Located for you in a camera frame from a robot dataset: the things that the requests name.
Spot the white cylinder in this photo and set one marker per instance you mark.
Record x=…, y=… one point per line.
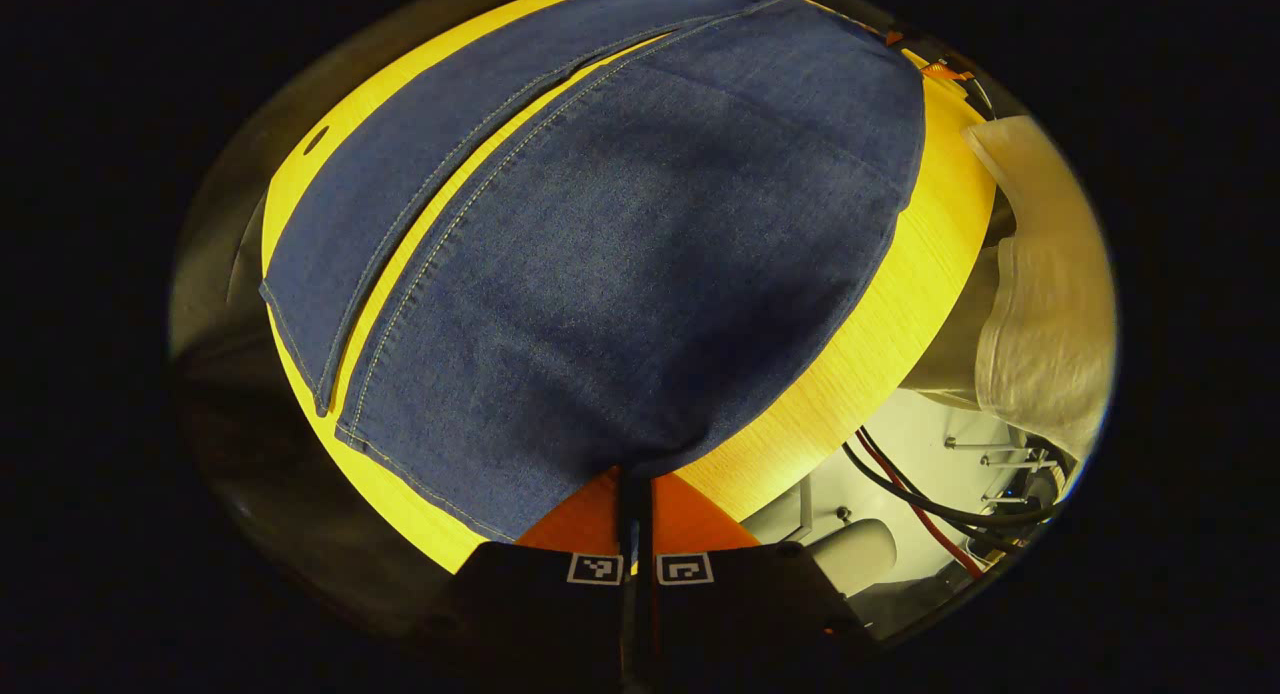
x=855, y=554

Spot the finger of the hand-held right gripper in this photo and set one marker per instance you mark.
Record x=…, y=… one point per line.
x=945, y=72

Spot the blue jeans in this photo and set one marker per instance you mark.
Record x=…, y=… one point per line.
x=620, y=274

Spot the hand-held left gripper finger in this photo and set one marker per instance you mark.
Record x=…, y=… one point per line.
x=646, y=524
x=627, y=524

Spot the metal frame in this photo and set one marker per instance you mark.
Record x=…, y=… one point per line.
x=1010, y=464

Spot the person's white shirt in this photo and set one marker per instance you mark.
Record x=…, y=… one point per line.
x=1050, y=344

